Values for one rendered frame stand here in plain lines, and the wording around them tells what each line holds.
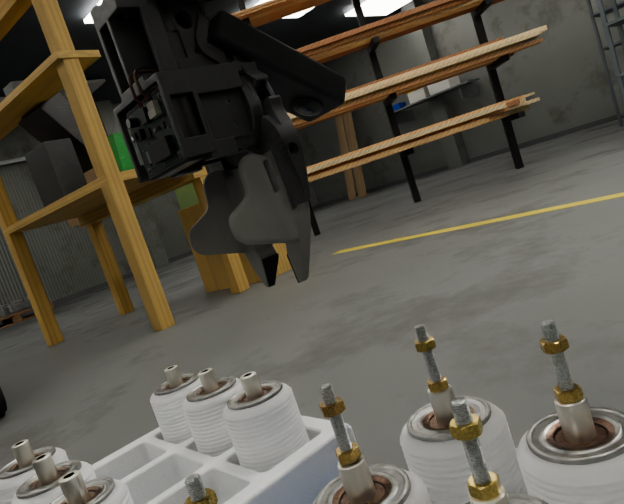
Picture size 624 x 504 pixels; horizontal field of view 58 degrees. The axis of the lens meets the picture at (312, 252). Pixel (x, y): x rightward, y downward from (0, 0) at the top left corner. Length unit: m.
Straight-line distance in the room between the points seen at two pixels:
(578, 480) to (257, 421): 0.40
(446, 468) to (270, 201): 0.27
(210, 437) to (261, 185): 0.53
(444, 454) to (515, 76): 10.47
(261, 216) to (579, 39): 10.18
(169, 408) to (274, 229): 0.60
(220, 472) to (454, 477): 0.37
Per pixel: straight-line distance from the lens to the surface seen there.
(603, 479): 0.44
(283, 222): 0.38
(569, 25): 10.54
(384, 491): 0.46
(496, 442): 0.51
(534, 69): 10.74
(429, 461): 0.51
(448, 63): 5.70
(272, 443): 0.74
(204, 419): 0.83
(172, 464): 0.91
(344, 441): 0.44
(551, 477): 0.45
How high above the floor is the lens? 0.48
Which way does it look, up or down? 6 degrees down
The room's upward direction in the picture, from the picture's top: 18 degrees counter-clockwise
